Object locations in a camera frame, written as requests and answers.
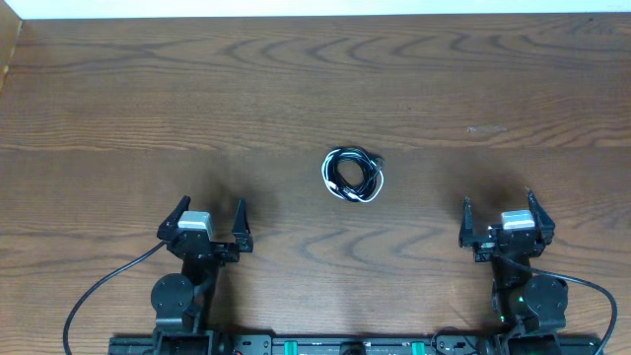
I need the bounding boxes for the long black usb cable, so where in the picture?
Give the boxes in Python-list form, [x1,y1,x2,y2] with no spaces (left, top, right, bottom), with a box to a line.
[328,146,386,198]

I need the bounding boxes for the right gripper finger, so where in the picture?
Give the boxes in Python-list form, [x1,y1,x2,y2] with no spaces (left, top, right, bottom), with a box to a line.
[458,197,474,248]
[527,190,556,245]

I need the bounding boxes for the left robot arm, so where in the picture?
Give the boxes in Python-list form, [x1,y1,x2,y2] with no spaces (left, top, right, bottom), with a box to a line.
[151,196,253,334]

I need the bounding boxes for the white usb cable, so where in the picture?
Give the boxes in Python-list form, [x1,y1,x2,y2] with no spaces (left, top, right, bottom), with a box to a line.
[320,149,386,204]

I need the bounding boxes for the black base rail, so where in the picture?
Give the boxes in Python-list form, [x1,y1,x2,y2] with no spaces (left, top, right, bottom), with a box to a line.
[107,331,599,355]

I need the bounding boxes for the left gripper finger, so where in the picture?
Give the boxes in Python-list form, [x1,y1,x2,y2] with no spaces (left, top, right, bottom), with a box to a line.
[157,195,191,242]
[232,198,253,252]

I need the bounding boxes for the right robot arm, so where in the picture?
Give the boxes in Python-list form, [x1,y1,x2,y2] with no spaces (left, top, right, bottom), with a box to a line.
[458,191,568,337]

